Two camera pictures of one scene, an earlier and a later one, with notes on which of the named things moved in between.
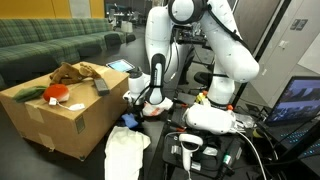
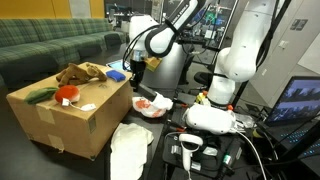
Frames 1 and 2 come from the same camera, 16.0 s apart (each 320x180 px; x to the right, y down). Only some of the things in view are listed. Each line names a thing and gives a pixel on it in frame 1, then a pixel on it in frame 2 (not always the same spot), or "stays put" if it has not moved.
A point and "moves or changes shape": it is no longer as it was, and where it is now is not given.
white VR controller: x=189 y=143 stays put
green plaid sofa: x=33 y=47 stays put
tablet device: x=122 y=65 stays put
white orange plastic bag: x=152 y=110 stays put
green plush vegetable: x=29 y=93 -> x=39 y=95
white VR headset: x=206 y=117 stays put
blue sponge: x=130 y=120 -> x=119 y=77
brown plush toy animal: x=67 y=74 moves or changes shape
